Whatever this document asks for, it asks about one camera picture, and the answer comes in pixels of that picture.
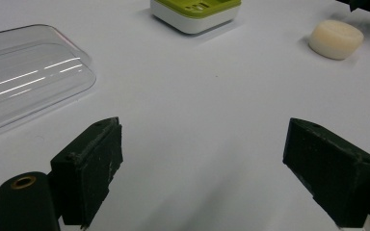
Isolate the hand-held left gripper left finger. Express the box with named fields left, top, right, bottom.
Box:
left=50, top=116, right=124, bottom=230

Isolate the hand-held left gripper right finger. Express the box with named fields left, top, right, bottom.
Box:
left=282, top=117, right=370, bottom=229

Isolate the clear plastic lid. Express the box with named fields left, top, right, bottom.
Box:
left=0, top=24, right=97, bottom=139

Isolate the cream soap bar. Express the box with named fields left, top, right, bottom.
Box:
left=307, top=19, right=365, bottom=61

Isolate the green and white soap dish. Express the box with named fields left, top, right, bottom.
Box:
left=149, top=0, right=243, bottom=36

